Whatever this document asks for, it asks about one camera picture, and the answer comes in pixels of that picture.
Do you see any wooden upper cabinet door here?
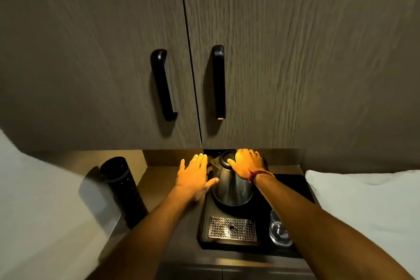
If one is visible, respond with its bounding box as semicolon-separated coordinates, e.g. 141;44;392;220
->
178;0;420;159
0;0;203;152

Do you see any grey lower cabinet door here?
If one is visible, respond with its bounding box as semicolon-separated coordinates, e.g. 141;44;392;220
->
157;262;223;280
221;266;317;280

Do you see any black cabinet handle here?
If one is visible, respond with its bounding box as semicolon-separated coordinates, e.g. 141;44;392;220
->
211;44;227;121
150;48;179;122

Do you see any person's right hand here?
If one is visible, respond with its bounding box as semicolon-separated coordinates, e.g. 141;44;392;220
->
227;148;268;182

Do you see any clear glass tumbler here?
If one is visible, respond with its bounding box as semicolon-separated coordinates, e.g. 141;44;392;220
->
269;209;293;248

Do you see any red thread bracelet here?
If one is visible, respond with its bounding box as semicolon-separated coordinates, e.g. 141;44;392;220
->
248;170;276;185

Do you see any black tray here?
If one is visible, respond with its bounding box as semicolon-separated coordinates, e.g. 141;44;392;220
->
196;173;317;259

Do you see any white pillow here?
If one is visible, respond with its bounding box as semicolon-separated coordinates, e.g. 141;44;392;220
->
305;170;420;280

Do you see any person's left forearm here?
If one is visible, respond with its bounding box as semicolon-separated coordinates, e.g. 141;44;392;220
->
88;188;210;280

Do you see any person's left hand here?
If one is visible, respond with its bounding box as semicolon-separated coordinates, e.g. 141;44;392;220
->
174;153;220;202

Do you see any steel kettle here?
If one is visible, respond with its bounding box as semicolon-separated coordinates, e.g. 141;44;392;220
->
210;149;269;207

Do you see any person's right forearm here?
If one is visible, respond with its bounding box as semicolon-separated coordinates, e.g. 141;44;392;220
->
254;173;414;280

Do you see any perforated metal drip grate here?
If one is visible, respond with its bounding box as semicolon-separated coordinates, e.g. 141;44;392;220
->
207;216;258;243

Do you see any black thermos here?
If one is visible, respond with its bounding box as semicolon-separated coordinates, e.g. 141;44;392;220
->
101;171;149;230

